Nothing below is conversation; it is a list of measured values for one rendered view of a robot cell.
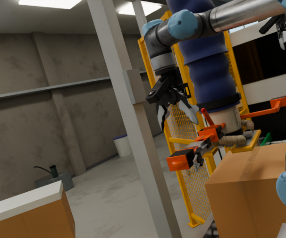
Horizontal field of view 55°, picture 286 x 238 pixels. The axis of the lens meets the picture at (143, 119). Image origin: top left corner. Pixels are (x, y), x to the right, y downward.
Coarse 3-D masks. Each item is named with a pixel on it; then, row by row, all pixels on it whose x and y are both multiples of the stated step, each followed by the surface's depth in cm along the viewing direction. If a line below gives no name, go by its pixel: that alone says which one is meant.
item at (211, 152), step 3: (210, 147) 145; (213, 147) 144; (216, 147) 144; (207, 150) 142; (210, 150) 140; (213, 150) 140; (216, 150) 142; (207, 153) 138; (210, 153) 137; (213, 153) 138; (204, 156) 139; (207, 156) 138; (210, 156) 138
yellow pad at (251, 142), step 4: (256, 132) 151; (260, 132) 152; (244, 136) 136; (252, 136) 142; (256, 136) 142; (248, 140) 137; (252, 140) 137; (256, 140) 138; (236, 144) 136; (248, 144) 130; (252, 144) 130; (232, 148) 133; (236, 148) 131; (240, 148) 129; (244, 148) 128; (248, 148) 127; (252, 148) 127; (232, 152) 131; (236, 152) 130; (240, 152) 130
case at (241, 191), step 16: (272, 144) 185; (224, 160) 182; (240, 160) 172; (256, 160) 163; (272, 160) 156; (224, 176) 153; (240, 176) 146; (256, 176) 140; (272, 176) 134; (208, 192) 150; (224, 192) 145; (240, 192) 141; (256, 192) 137; (272, 192) 133; (224, 208) 147; (240, 208) 143; (256, 208) 139; (272, 208) 135; (224, 224) 149; (240, 224) 145; (256, 224) 140; (272, 224) 137
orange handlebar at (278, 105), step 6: (276, 108) 138; (246, 114) 144; (252, 114) 143; (258, 114) 141; (264, 114) 140; (222, 126) 134; (198, 138) 117; (204, 138) 114; (210, 138) 116; (174, 162) 92; (180, 162) 91; (186, 162) 92
